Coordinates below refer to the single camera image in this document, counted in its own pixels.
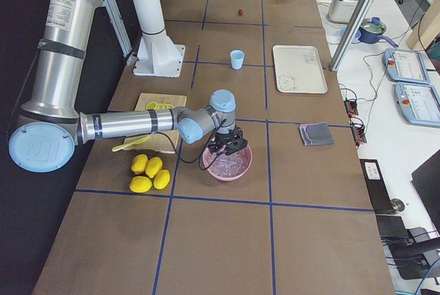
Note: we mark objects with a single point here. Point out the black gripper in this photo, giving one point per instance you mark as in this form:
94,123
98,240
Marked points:
224,135

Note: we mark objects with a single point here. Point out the pink bowl of ice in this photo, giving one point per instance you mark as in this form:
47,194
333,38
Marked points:
228,167

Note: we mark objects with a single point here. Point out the light blue plastic cup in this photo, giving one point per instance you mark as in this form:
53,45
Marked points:
237,59

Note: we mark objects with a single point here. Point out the wooden cutting board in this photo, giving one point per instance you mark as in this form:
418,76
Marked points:
158,143

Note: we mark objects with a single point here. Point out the yellow lemon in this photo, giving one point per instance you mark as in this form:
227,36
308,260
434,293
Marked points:
140,184
138,164
162,179
153,166

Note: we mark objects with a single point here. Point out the yellow plastic knife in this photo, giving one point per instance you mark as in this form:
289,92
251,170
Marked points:
128,144

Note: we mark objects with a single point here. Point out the grey folded cloth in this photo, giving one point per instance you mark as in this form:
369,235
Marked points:
317,134

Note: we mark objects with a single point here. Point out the lemon slices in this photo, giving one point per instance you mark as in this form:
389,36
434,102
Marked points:
158,105

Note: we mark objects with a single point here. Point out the cream bear tray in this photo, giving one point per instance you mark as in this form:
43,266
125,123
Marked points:
298,70

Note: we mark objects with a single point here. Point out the blue bowl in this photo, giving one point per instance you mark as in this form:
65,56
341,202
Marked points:
355,39

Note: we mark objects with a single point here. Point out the blue saucepan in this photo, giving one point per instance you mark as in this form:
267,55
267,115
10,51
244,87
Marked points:
372,31

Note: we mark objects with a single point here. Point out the cream toaster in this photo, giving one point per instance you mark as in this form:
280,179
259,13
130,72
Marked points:
340,11

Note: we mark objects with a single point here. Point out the teach pendant far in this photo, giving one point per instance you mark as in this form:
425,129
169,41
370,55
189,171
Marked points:
405,66

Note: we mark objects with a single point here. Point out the teach pendant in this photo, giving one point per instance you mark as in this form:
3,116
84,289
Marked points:
405,66
419,104

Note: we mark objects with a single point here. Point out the teach pendant near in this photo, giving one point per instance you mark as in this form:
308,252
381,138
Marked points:
419,104

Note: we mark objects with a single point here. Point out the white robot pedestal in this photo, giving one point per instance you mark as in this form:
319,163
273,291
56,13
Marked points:
157,54

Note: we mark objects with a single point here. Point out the aluminium frame post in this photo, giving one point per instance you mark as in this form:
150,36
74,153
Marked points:
353,25

